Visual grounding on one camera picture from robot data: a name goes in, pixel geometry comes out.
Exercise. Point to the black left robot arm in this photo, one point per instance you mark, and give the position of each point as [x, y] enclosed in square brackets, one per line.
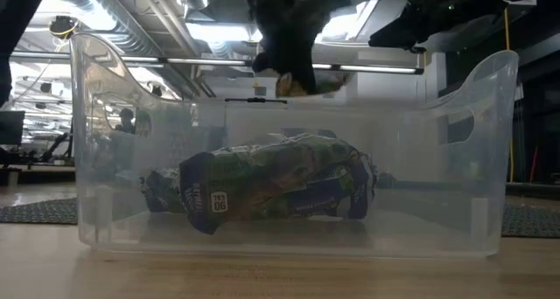
[17, 28]

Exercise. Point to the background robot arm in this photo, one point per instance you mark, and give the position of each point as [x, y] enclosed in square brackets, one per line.
[57, 147]

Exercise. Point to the large green granola bar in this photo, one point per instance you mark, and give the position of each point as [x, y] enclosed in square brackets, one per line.
[271, 176]

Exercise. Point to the clear plastic storage bin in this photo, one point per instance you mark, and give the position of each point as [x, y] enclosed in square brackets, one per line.
[437, 229]

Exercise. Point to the white plastic storage bin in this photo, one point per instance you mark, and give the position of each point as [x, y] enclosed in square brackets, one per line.
[245, 120]

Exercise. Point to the dark patterned mat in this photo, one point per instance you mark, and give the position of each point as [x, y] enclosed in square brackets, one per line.
[531, 220]
[39, 211]

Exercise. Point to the black horizontal bar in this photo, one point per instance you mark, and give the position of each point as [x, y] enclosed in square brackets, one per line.
[256, 100]

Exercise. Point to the person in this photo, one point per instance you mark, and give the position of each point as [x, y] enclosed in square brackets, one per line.
[126, 122]

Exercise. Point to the yellow green granola bar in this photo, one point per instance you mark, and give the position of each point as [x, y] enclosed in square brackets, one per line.
[332, 82]

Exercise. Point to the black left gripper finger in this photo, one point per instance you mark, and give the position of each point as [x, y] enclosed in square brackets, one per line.
[302, 63]
[266, 60]

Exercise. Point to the black monitor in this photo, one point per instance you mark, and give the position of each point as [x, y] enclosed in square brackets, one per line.
[11, 127]

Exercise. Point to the long ceiling light bar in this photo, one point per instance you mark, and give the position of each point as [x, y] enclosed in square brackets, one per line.
[205, 61]

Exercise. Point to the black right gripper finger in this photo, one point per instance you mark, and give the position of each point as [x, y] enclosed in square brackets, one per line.
[398, 34]

